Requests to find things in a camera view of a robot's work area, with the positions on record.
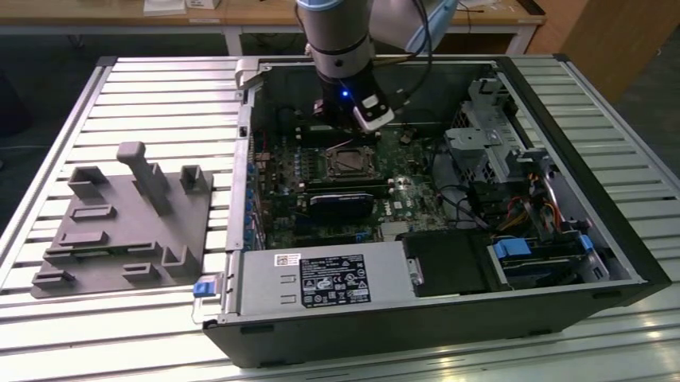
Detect black RAM slot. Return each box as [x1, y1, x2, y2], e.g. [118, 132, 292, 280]
[305, 189, 392, 197]
[304, 182, 392, 189]
[304, 178, 392, 185]
[304, 185, 392, 193]

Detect black plastic shroud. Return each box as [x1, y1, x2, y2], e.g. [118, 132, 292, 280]
[396, 229, 504, 298]

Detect small silver heat sink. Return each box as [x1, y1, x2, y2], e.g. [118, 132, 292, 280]
[381, 221, 416, 237]

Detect grey parts rack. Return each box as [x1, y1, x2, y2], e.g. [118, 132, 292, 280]
[30, 140, 217, 300]

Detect CPU socket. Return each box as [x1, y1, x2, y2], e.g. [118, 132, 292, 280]
[322, 145, 383, 180]

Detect grey power supply unit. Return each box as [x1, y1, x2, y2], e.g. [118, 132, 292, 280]
[233, 241, 413, 316]

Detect black graphics card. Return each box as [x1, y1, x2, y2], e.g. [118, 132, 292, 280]
[305, 192, 377, 227]

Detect green motherboard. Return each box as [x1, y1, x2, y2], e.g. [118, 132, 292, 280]
[252, 126, 455, 250]

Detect metal drive cage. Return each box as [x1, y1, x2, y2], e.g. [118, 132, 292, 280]
[444, 77, 552, 186]

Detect blue case latch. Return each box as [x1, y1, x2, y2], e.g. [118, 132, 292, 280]
[193, 279, 225, 299]

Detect wooden cabinet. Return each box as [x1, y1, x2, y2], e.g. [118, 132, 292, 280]
[558, 0, 680, 104]

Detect black open PC case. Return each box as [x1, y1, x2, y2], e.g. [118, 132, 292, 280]
[201, 54, 672, 369]

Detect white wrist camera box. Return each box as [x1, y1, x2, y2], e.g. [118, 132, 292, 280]
[352, 94, 397, 133]

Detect wooden desk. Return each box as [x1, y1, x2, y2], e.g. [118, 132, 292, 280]
[0, 0, 548, 57]

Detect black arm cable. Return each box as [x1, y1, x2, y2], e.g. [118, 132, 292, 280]
[391, 0, 435, 111]

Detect orange yellow power wires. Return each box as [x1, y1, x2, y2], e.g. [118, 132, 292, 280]
[501, 196, 566, 232]

